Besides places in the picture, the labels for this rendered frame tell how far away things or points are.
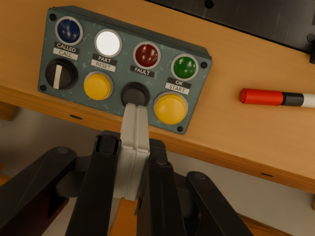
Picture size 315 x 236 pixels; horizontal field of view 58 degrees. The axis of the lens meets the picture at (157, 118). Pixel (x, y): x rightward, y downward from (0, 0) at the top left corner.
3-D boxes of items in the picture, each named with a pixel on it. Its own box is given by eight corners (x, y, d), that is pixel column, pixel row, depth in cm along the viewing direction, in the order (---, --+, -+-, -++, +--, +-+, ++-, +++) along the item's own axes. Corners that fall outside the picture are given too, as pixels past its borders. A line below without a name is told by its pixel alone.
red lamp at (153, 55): (154, 71, 26) (156, 65, 24) (131, 63, 25) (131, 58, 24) (160, 53, 26) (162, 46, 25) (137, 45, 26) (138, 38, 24)
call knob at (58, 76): (73, 91, 27) (69, 95, 26) (46, 82, 27) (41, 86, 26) (78, 64, 26) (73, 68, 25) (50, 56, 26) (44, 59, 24)
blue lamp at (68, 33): (79, 47, 25) (76, 40, 24) (55, 40, 25) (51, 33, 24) (86, 29, 26) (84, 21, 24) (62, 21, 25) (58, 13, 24)
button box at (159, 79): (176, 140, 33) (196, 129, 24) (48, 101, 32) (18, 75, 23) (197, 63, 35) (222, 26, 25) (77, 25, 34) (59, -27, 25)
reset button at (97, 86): (108, 100, 27) (105, 105, 26) (84, 92, 27) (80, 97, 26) (114, 77, 26) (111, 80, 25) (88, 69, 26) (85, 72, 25)
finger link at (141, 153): (135, 149, 14) (150, 152, 14) (137, 104, 20) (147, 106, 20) (122, 200, 15) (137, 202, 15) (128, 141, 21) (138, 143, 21)
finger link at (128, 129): (122, 200, 15) (108, 197, 14) (128, 141, 21) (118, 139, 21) (135, 149, 14) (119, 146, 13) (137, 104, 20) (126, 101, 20)
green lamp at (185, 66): (191, 83, 26) (195, 77, 24) (168, 75, 26) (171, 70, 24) (197, 64, 26) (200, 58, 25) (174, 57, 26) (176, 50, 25)
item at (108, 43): (117, 59, 25) (116, 53, 24) (93, 52, 25) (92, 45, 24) (123, 41, 26) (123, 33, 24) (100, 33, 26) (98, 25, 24)
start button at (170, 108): (180, 124, 27) (180, 130, 26) (151, 116, 27) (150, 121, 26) (190, 98, 26) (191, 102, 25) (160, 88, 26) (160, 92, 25)
